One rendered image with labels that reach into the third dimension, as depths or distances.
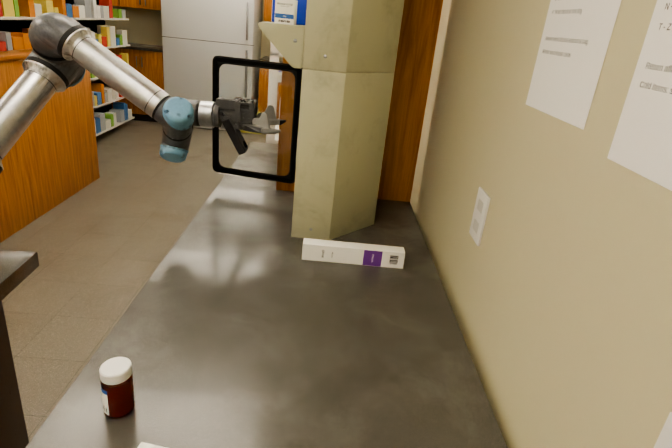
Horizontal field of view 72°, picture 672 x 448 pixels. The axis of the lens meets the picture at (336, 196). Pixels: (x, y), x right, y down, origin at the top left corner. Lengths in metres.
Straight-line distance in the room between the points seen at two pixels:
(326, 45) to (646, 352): 0.91
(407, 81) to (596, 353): 1.12
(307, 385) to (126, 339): 0.35
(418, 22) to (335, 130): 0.52
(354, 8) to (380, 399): 0.86
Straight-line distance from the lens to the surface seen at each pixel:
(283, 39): 1.20
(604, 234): 0.66
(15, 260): 1.31
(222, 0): 6.24
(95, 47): 1.36
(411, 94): 1.60
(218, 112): 1.39
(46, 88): 1.47
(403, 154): 1.64
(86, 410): 0.86
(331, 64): 1.19
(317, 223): 1.31
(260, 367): 0.89
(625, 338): 0.63
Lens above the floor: 1.53
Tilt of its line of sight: 21 degrees down
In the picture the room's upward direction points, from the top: 6 degrees clockwise
